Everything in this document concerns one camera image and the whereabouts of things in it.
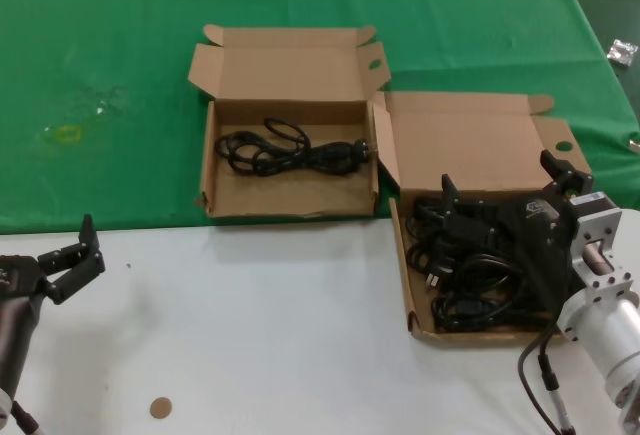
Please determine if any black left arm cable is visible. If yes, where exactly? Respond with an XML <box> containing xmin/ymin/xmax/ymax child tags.
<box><xmin>8</xmin><ymin>397</ymin><xmax>46</xmax><ymax>435</ymax></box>

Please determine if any crumpled clear plastic bag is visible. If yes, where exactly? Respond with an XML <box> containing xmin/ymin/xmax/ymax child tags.
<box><xmin>607</xmin><ymin>38</ymin><xmax>639</xmax><ymax>67</ymax></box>

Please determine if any plain black arm cable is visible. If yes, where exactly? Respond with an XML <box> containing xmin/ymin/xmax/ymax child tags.
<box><xmin>517</xmin><ymin>324</ymin><xmax>559</xmax><ymax>435</ymax></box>

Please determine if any green tablecloth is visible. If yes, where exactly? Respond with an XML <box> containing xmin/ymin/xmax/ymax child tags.
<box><xmin>0</xmin><ymin>0</ymin><xmax>640</xmax><ymax>234</ymax></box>

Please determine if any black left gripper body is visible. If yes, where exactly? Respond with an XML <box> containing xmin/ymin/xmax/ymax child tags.
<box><xmin>0</xmin><ymin>253</ymin><xmax>50</xmax><ymax>397</ymax></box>

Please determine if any open brown cardboard box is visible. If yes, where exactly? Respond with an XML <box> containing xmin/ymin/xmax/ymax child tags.
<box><xmin>372</xmin><ymin>89</ymin><xmax>612</xmax><ymax>346</ymax></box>

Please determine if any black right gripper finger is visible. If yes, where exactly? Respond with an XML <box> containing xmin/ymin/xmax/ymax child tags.
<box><xmin>439</xmin><ymin>173</ymin><xmax>502</xmax><ymax>246</ymax></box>
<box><xmin>540</xmin><ymin>150</ymin><xmax>595</xmax><ymax>202</ymax></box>

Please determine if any arm cable with silver connector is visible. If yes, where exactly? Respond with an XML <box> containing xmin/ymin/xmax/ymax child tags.
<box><xmin>537</xmin><ymin>349</ymin><xmax>576</xmax><ymax>435</ymax></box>

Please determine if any silver right wrist bracket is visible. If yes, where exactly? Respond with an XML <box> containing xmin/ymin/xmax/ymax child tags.
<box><xmin>569</xmin><ymin>192</ymin><xmax>640</xmax><ymax>301</ymax></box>

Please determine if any cardboard box with torn corner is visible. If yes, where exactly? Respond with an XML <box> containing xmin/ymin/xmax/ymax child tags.
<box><xmin>188</xmin><ymin>23</ymin><xmax>394</xmax><ymax>219</ymax></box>

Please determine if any round brown cardboard disc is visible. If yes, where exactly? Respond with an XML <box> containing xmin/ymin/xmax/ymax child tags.
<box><xmin>149</xmin><ymin>396</ymin><xmax>174</xmax><ymax>420</ymax></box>

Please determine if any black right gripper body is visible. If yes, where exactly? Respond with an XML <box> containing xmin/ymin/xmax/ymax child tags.
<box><xmin>498</xmin><ymin>193</ymin><xmax>582</xmax><ymax>317</ymax></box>

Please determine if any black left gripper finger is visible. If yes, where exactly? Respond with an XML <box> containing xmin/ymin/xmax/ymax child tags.
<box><xmin>37</xmin><ymin>213</ymin><xmax>107</xmax><ymax>305</ymax></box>

